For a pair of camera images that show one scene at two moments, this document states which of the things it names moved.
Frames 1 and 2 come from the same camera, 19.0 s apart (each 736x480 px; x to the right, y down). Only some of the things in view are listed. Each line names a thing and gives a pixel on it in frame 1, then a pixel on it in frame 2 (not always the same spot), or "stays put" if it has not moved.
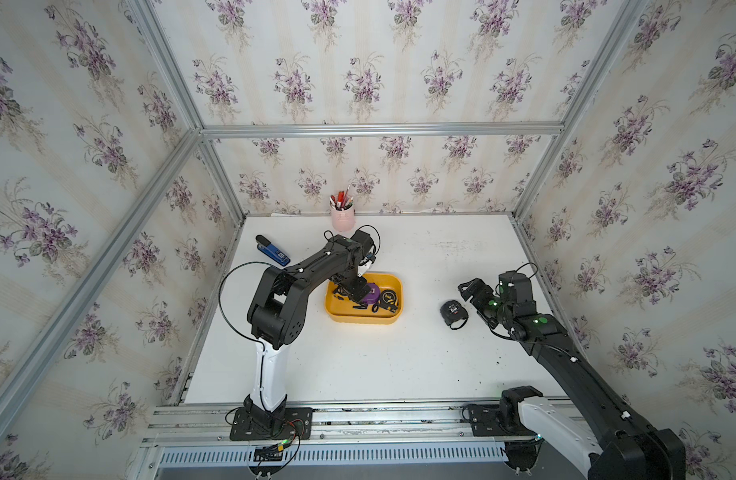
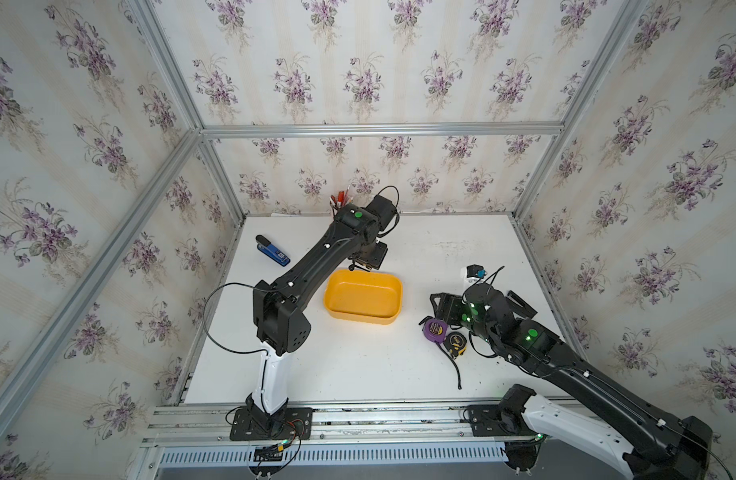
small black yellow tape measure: (388, 300) → (456, 343)
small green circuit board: (271, 453) stays put
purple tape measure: (372, 296) → (435, 330)
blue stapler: (271, 251) stays put
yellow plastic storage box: (384, 305) stays put
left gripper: (354, 292) → (378, 259)
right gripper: (484, 290) → (453, 302)
